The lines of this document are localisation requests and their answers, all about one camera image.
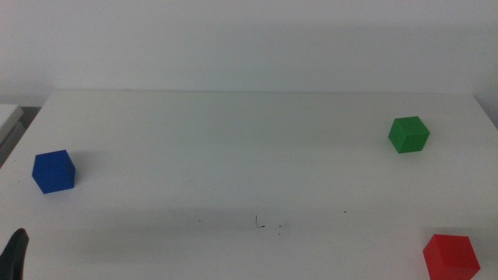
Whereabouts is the blue cube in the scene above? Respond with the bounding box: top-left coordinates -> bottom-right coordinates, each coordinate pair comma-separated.
31,149 -> 76,194

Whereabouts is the green cube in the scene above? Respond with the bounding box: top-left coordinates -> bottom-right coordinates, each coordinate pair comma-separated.
388,115 -> 431,154

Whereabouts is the red cube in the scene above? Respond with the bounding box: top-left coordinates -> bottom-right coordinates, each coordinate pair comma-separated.
423,233 -> 482,280

